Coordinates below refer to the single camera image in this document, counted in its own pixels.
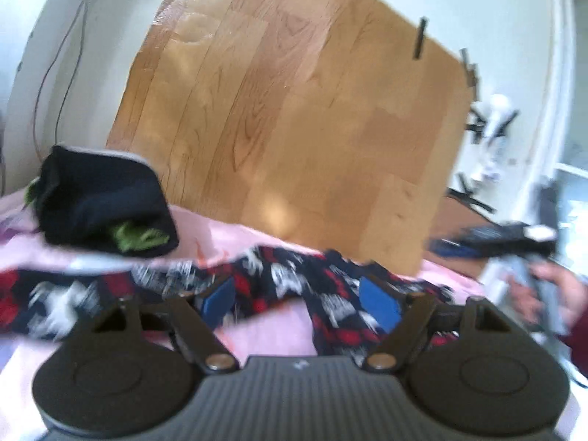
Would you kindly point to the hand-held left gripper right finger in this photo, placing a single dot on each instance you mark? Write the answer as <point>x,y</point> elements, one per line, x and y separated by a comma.
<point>379,303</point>

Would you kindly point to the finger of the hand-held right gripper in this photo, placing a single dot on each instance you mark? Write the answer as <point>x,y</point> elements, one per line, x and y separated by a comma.
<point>496,236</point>

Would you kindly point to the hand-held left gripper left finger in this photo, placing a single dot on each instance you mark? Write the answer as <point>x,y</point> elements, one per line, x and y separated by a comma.
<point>218,301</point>

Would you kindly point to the navy red white patterned garment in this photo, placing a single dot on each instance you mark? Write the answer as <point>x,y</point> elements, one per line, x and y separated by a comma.
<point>285,280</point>

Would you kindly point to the person's right hand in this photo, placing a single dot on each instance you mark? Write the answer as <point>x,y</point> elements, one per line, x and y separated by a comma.
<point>567,285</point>

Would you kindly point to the pink deer print bed sheet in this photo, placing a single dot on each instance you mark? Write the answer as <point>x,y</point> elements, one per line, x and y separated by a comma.
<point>271,335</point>

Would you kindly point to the black garment with green trim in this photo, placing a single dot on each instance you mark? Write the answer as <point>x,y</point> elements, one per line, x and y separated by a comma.
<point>92,197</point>

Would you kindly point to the wood pattern board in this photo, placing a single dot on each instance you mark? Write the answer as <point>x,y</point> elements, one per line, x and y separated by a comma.
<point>298,124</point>

